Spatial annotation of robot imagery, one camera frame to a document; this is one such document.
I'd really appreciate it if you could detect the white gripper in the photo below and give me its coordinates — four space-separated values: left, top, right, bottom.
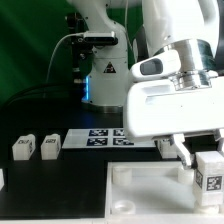
123 78 224 169

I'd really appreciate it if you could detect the black camera stand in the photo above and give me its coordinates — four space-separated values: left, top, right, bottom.
65 13 92 103

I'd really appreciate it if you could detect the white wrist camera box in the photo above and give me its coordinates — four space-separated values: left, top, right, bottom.
128 50 181 86

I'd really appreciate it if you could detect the white tag sheet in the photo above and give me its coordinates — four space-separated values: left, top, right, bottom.
62 128 155 149

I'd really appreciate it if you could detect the white block left edge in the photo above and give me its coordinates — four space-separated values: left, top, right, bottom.
0 169 4 191

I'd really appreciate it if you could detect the white camera cable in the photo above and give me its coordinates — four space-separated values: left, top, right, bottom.
45 32 85 84

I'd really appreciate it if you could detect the white square table top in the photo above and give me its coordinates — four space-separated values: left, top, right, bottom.
105 162 224 224

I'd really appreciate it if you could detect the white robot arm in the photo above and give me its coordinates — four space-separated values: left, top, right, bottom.
67 0 224 167

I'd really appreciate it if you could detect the black cable bundle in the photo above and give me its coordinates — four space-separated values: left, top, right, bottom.
0 83 84 113

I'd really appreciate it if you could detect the black camera on stand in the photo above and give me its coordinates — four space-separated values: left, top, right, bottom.
83 31 118 46

